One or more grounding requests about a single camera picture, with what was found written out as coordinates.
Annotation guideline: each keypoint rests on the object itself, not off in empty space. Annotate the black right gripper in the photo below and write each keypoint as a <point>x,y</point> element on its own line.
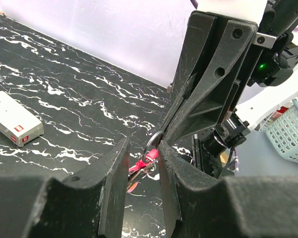
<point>220,76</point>

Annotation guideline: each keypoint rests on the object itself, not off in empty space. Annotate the teal plastic basket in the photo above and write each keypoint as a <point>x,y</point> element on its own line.
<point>283,133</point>

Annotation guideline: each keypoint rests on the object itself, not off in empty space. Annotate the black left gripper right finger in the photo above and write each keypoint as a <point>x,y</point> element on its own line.
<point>196,205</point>

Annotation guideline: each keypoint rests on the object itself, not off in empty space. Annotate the small white red box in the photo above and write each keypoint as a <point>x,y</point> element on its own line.
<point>18,124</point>

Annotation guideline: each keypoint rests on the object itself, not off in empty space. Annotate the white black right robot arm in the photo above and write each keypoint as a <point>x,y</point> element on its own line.
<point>275,55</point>

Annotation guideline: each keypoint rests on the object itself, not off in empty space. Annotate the small dark key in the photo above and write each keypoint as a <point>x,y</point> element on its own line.
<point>139,170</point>

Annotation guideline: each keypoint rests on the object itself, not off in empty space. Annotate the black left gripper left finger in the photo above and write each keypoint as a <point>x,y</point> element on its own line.
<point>87,204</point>

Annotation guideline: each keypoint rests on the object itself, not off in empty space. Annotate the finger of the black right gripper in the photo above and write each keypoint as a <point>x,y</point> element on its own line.
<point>199,28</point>

